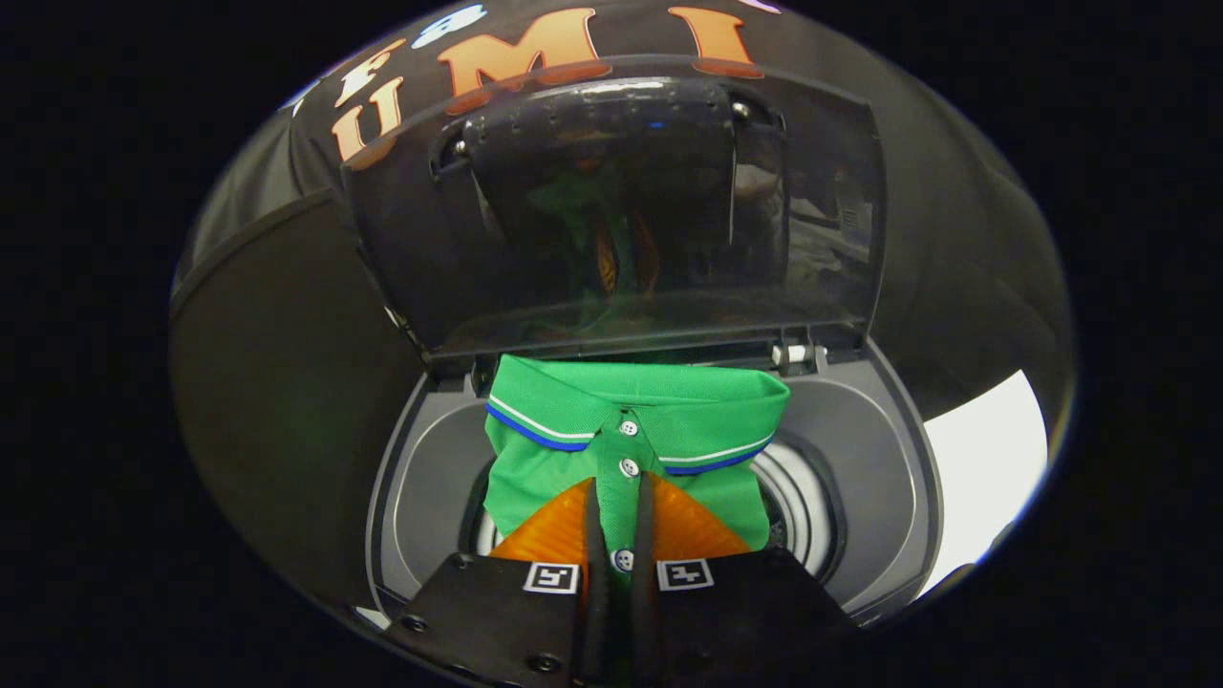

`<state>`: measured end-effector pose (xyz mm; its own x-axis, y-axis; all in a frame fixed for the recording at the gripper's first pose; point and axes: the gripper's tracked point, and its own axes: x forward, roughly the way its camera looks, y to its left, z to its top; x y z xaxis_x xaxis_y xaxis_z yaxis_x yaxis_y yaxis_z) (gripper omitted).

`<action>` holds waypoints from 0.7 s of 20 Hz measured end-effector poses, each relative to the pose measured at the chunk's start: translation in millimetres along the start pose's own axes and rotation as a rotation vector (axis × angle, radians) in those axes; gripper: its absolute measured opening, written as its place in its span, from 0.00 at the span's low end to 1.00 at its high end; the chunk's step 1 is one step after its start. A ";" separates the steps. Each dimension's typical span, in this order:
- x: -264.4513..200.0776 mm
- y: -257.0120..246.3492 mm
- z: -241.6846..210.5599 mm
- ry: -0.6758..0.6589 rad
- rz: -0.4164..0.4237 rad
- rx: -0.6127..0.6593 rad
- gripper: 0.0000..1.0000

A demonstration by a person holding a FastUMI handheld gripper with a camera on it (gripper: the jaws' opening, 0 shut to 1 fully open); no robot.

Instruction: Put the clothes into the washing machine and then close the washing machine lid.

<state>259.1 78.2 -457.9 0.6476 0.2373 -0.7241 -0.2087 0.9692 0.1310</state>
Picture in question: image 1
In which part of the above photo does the black backdrop cloth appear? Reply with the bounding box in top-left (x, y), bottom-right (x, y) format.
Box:
top-left (170, 0), bottom-right (1076, 613)

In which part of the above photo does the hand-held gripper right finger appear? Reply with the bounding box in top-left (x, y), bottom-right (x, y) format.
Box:
top-left (631, 473), bottom-right (851, 687)

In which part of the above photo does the green polo shirt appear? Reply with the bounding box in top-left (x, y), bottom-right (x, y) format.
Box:
top-left (483, 354), bottom-right (792, 574)

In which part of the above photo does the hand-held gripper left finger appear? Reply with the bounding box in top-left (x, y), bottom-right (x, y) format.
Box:
top-left (387, 478), bottom-right (612, 687)

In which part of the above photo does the dark glass washing machine lid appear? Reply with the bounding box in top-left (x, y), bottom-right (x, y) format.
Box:
top-left (341, 57), bottom-right (885, 362)

